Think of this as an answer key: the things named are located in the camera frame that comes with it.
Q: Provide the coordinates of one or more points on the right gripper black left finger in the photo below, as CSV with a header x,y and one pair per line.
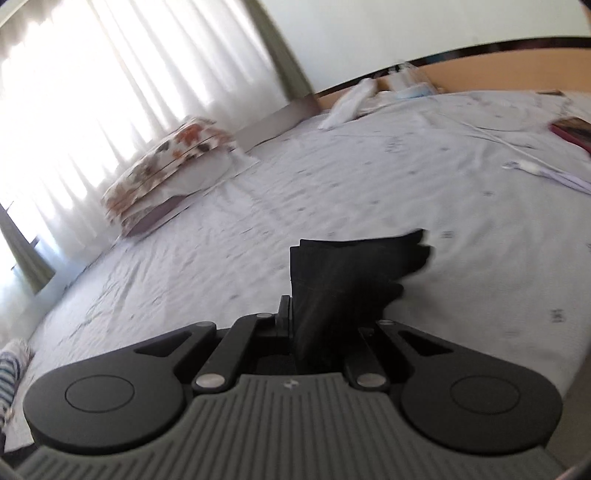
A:
x,y
120,400

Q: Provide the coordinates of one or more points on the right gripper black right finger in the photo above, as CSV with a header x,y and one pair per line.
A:
x,y
456,397

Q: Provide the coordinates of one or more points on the black pants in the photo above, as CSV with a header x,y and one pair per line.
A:
x,y
339,287

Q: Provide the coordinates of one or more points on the blue white striped garment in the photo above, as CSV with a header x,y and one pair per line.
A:
x,y
15,358

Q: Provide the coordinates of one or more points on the green curtain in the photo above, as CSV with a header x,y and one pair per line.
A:
x,y
293,81
36,270

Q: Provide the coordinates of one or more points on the white patterned bed sheet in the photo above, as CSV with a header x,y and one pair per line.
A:
x,y
511,270

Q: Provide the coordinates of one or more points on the white lower pillow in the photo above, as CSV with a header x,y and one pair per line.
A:
x,y
195,177

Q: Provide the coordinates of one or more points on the floral pillow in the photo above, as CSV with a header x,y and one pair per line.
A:
x,y
194,138

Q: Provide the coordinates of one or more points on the red-cased smartphone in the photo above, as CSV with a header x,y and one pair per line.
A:
x,y
574,130

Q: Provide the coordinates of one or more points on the light blue round box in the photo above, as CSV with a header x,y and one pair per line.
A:
x,y
422,89

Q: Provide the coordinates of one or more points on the white crumpled cloth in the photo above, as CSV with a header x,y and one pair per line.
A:
x,y
347,107

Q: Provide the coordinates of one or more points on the small dark phone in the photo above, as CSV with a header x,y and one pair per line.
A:
x,y
553,92

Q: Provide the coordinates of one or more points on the white sheer curtain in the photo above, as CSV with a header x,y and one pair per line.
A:
x,y
88,86

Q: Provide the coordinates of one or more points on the wooden bed headboard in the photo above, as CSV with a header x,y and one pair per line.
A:
x,y
534,64

